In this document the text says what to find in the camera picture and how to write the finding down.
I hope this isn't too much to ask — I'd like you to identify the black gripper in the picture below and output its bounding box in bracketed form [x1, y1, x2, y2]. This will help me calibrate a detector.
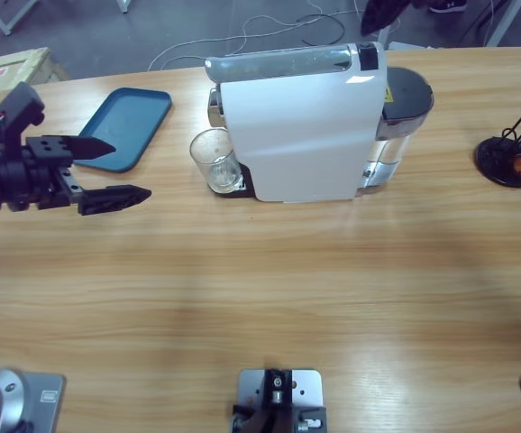
[0, 134, 153, 217]

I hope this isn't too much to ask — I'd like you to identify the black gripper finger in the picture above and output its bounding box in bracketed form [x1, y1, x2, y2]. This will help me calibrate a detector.
[360, 0, 413, 38]

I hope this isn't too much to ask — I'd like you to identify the clear drinking glass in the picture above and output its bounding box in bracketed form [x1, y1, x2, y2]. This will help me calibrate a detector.
[189, 127, 243, 194]

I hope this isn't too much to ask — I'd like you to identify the white capsule coffee machine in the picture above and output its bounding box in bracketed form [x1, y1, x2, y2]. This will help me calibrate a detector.
[204, 41, 435, 205]

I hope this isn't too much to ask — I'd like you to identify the white table leg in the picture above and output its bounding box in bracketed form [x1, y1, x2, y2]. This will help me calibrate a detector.
[484, 0, 521, 49]
[376, 17, 434, 52]

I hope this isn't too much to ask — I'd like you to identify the blue plastic tray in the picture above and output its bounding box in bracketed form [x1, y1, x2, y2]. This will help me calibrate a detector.
[73, 87, 174, 173]

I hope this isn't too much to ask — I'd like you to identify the black shoe white sole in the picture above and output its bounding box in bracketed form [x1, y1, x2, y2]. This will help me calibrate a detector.
[428, 0, 469, 14]

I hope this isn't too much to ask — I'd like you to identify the clear water tank black lid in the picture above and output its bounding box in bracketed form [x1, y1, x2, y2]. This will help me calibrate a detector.
[357, 65, 435, 196]

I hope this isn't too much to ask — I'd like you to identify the wooden crate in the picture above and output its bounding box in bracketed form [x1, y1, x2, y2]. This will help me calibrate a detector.
[0, 46, 70, 109]

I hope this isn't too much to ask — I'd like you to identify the black disc capsule holder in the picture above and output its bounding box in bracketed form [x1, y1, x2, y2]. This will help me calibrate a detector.
[474, 80, 521, 186]

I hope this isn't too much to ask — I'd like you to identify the black floor cable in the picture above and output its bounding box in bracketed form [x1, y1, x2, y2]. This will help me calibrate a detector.
[294, 13, 347, 41]

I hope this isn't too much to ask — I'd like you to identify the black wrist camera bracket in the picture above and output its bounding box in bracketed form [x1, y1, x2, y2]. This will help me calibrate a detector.
[0, 82, 46, 159]

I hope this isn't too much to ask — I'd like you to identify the white floor cable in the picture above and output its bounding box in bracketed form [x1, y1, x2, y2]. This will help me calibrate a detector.
[146, 0, 347, 73]

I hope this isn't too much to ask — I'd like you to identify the white metal frame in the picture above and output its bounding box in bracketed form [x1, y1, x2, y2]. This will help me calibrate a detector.
[0, 0, 41, 36]

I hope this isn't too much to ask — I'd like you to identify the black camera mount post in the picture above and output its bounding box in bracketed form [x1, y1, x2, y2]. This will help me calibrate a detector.
[231, 368, 329, 433]

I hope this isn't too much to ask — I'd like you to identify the grey camera mount plate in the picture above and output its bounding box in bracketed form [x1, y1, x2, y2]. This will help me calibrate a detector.
[235, 368, 324, 433]

